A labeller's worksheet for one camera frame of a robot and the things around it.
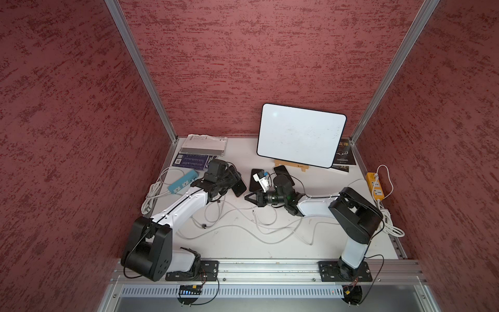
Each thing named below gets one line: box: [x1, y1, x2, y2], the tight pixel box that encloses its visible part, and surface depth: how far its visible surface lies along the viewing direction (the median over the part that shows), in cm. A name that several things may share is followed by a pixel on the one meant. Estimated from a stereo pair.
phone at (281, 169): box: [273, 165, 292, 177], surface depth 106 cm
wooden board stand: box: [274, 159, 310, 173], surface depth 105 cm
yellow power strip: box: [366, 172, 385, 201], surface depth 97 cm
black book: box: [332, 137, 357, 173], surface depth 109 cm
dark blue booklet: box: [172, 152, 218, 171], surface depth 109 cm
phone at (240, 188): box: [231, 178, 248, 198], surface depth 86 cm
